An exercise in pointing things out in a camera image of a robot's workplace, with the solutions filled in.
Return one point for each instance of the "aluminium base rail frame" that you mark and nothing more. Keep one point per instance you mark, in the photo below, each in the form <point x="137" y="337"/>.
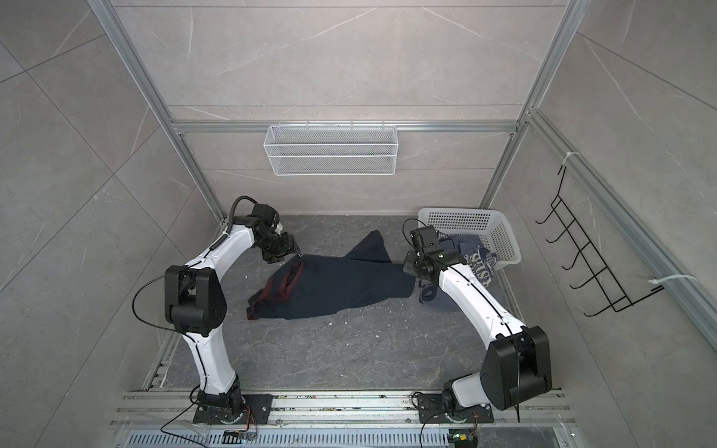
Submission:
<point x="338" y="419"/>

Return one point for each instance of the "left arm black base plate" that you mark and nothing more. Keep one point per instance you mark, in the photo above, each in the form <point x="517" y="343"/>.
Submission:
<point x="255" y="409"/>

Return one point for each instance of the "black wire hook rack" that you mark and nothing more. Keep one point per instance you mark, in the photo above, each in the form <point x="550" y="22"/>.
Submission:
<point x="587" y="254"/>

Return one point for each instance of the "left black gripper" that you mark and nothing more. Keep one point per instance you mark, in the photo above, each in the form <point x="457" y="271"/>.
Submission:
<point x="289" y="245"/>

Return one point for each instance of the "grey-blue printed tank top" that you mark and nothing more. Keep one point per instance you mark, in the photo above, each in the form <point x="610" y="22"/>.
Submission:
<point x="479" y="258"/>

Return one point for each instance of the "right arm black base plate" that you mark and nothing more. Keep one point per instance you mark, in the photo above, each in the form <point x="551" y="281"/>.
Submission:
<point x="432" y="410"/>

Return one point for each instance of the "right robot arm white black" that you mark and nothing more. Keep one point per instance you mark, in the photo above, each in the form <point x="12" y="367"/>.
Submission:
<point x="517" y="364"/>

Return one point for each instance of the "white plastic laundry basket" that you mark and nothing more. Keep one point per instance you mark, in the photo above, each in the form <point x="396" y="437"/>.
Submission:
<point x="491" y="226"/>

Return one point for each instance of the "navy tank top red trim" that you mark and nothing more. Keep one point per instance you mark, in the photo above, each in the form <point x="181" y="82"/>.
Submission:
<point x="315" y="286"/>

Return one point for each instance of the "white wire mesh wall basket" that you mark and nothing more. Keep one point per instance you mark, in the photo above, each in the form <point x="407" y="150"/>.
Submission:
<point x="301" y="150"/>

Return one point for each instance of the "white zip tie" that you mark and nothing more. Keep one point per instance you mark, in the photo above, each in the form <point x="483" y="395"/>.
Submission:
<point x="664" y="279"/>

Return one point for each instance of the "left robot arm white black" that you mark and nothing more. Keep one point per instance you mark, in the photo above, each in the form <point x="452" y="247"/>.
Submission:
<point x="195" y="305"/>

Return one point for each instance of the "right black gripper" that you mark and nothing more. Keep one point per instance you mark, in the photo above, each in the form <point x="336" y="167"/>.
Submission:
<point x="409" y="263"/>

